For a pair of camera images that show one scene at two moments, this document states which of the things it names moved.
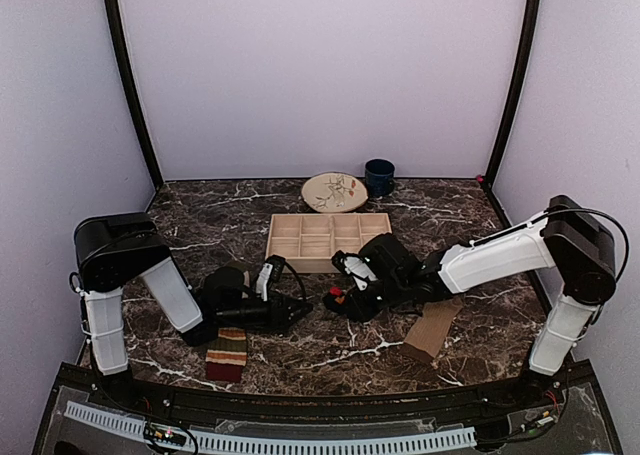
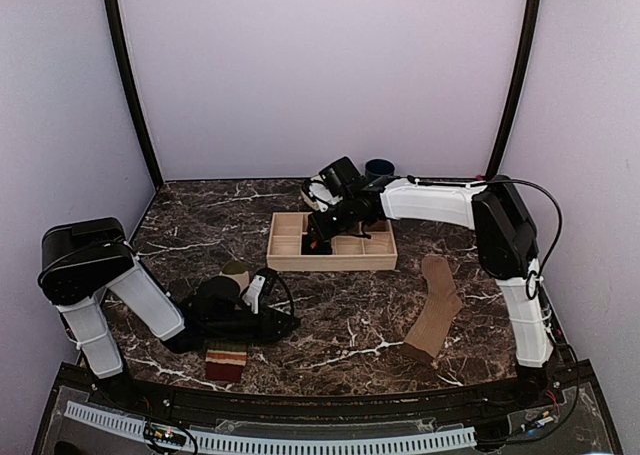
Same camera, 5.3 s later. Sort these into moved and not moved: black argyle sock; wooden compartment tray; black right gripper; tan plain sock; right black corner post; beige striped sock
Moved: black right gripper; black argyle sock
Not moved: beige striped sock; right black corner post; wooden compartment tray; tan plain sock
